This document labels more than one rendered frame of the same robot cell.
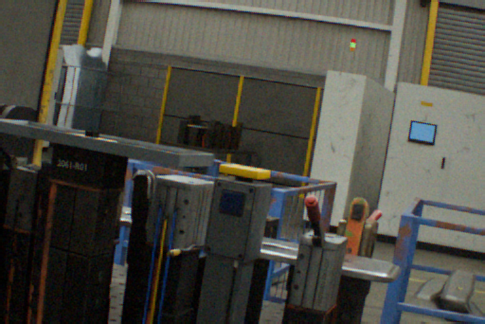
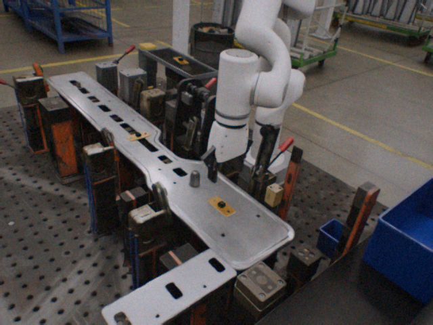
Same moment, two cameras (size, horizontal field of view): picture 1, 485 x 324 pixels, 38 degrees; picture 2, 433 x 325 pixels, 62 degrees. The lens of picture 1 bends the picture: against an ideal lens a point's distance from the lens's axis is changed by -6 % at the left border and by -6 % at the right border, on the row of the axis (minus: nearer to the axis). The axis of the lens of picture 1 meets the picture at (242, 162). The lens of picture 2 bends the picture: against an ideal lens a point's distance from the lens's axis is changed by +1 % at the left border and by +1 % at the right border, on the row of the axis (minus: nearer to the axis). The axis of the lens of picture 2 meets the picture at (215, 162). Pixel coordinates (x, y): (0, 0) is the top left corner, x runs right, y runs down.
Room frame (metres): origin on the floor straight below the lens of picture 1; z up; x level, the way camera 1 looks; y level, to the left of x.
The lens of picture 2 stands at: (2.41, 1.15, 1.66)
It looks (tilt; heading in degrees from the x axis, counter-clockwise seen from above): 33 degrees down; 209
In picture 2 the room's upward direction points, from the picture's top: 6 degrees clockwise
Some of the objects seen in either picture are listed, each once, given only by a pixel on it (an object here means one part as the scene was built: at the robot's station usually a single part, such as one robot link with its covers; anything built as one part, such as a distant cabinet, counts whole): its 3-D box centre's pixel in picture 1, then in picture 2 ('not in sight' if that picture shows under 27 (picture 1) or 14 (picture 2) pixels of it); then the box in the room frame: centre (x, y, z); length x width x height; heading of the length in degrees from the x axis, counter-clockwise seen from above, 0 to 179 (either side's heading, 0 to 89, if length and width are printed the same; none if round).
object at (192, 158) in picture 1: (92, 140); (179, 61); (1.17, 0.24, 1.16); 0.37 x 0.14 x 0.02; 72
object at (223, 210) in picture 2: not in sight; (221, 204); (1.71, 0.80, 1.01); 0.08 x 0.04 x 0.01; 72
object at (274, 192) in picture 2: not in sight; (264, 234); (1.61, 0.91, 0.88); 0.04 x 0.04 x 0.36; 72
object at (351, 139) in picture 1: (355, 136); not in sight; (10.38, -1.50, 1.22); 2.40 x 0.54 x 2.45; 160
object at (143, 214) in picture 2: not in sight; (147, 256); (1.88, 0.68, 0.87); 0.12 x 0.09 x 0.35; 162
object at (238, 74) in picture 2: not in sight; (237, 82); (1.71, 0.80, 1.37); 0.09 x 0.08 x 0.13; 105
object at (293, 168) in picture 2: not in sight; (281, 219); (1.59, 0.94, 0.95); 0.03 x 0.01 x 0.50; 72
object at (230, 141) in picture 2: not in sight; (229, 137); (1.71, 0.80, 1.23); 0.10 x 0.07 x 0.11; 162
